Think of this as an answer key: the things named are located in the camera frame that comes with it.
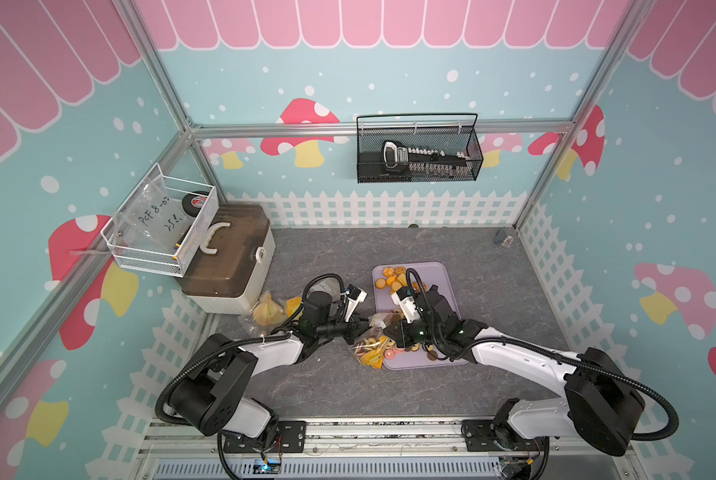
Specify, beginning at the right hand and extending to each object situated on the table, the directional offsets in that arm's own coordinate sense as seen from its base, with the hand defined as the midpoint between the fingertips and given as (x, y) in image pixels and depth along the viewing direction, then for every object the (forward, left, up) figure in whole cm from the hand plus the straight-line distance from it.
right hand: (384, 331), depth 81 cm
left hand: (+2, +3, -2) cm, 4 cm away
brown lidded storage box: (+16, +44, +9) cm, 47 cm away
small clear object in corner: (+43, -51, -11) cm, 68 cm away
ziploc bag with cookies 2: (-2, +3, -5) cm, 6 cm away
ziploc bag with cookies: (+10, +36, -8) cm, 38 cm away
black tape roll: (+27, +52, +23) cm, 63 cm away
